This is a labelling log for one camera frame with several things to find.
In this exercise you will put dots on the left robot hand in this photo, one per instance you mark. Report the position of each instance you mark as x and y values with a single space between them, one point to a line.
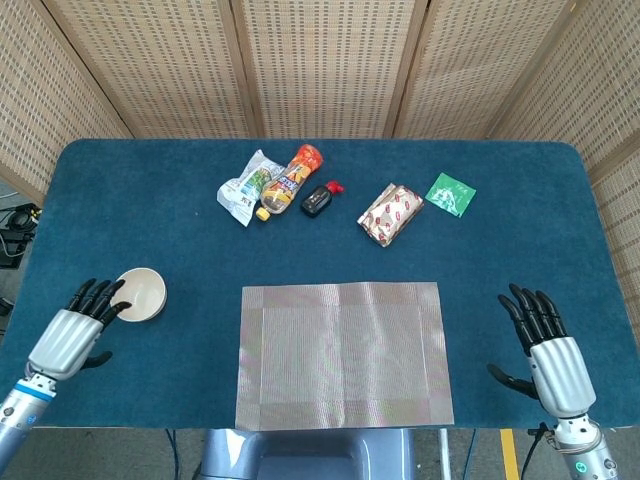
62 342

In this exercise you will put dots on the white table leg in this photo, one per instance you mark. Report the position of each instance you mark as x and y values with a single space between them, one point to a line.
444 452

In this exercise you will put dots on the gold red-print snack packet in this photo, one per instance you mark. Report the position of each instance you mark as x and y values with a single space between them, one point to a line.
390 215

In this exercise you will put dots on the blue-grey robot torso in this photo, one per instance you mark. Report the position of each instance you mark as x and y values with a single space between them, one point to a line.
305 455

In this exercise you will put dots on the woven folding screen panel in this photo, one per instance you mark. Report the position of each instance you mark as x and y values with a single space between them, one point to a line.
325 65
40 100
160 65
475 65
600 100

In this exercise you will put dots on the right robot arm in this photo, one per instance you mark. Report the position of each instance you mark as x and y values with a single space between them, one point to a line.
585 450

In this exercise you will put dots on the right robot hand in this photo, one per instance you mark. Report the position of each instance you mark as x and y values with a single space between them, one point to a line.
560 375

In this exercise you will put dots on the green sachet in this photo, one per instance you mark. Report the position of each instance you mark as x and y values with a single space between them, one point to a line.
450 194

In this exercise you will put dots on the grey woven placemat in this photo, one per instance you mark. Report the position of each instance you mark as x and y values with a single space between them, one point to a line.
345 355

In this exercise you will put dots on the black sauce bottle red cap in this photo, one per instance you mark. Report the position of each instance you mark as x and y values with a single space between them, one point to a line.
315 202

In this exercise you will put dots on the crumpled white snack wrapper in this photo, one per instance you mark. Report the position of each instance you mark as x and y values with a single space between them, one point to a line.
240 192

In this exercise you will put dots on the white round bowl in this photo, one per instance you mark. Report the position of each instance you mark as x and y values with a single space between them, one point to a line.
145 295

